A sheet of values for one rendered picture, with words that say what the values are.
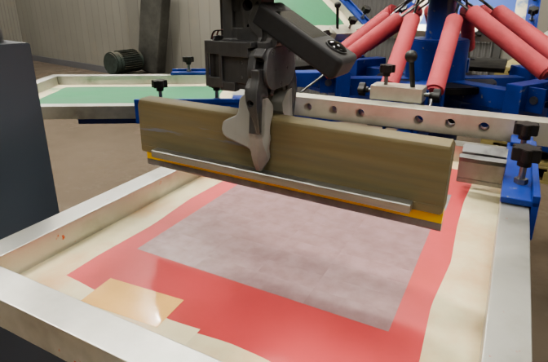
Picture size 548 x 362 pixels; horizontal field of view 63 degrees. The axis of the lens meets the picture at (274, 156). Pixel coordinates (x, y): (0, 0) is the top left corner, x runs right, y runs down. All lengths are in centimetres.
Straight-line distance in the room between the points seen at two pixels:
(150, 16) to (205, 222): 640
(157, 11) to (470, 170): 631
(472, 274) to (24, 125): 78
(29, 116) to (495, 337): 82
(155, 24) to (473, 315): 662
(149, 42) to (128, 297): 661
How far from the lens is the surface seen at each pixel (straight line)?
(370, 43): 151
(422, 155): 47
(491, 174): 82
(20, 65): 93
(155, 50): 701
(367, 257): 61
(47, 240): 65
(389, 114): 108
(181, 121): 60
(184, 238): 65
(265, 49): 49
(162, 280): 57
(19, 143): 95
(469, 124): 105
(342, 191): 49
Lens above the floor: 127
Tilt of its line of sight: 19 degrees down
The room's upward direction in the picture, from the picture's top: straight up
